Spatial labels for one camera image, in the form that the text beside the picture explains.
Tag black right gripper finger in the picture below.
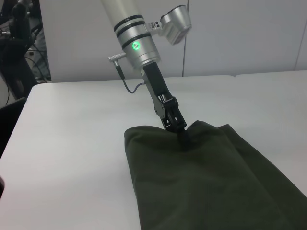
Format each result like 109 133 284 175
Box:
0 176 6 201

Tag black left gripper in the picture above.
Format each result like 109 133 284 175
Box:
140 61 191 152

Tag dark green shirt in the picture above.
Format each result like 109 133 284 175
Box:
124 119 307 230

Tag dark background equipment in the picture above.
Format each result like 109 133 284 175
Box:
0 0 44 106

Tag left gripper cable with plugs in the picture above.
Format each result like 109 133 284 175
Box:
107 53 147 94

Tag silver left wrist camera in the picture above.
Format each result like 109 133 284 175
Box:
145 5 192 46

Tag black background cables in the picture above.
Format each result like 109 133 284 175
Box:
24 46 52 83

